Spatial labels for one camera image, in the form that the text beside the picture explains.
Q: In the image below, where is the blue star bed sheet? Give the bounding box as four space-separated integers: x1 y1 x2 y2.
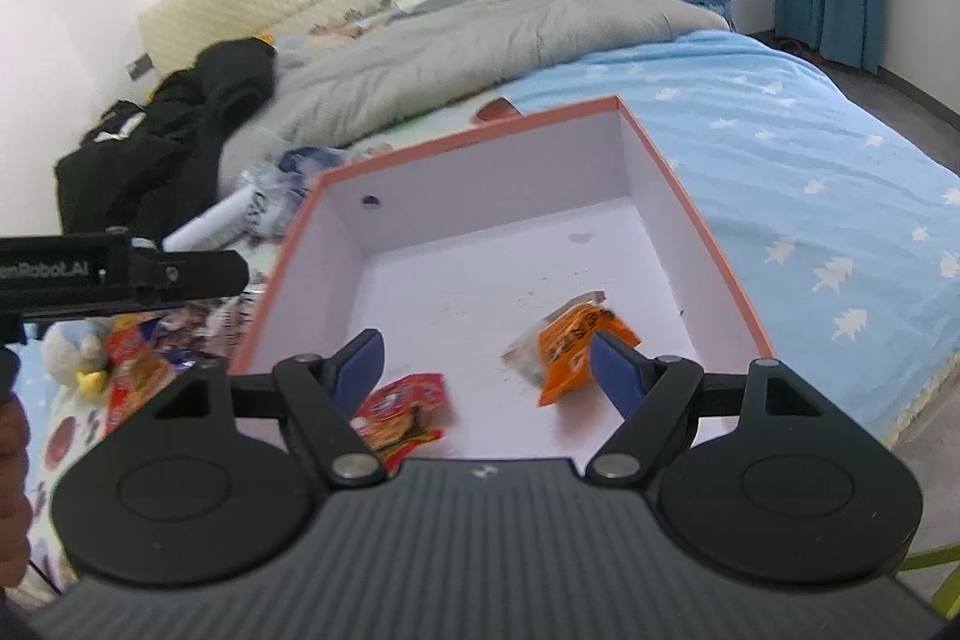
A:
510 29 960 438

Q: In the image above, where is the pile of snack packets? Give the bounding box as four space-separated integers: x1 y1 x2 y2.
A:
101 291 263 438

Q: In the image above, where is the pink cardboard box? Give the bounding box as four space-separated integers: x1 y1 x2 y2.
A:
229 95 777 461

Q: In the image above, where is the black jacket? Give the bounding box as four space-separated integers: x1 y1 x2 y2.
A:
54 38 280 236

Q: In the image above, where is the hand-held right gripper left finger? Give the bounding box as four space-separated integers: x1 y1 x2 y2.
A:
154 329 387 487

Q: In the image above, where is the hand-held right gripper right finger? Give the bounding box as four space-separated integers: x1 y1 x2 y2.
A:
589 314 826 487

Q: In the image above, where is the white yellow plush toy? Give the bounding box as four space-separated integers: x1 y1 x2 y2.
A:
41 317 113 395

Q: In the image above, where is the grey duvet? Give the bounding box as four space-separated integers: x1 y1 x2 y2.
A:
217 0 732 180

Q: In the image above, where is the white tube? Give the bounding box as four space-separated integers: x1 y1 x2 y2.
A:
161 190 260 253

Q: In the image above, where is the red snack packet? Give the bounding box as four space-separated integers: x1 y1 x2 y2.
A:
349 372 451 472

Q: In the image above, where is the orange snack packet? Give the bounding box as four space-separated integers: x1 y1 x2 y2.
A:
501 291 644 407

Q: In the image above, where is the printed food mat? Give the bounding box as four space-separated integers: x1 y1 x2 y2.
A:
0 96 526 588

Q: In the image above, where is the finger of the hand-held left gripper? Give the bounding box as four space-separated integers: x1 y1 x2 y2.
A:
131 248 250 309

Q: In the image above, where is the blue white plastic bag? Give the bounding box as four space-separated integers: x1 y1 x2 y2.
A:
236 147 353 240

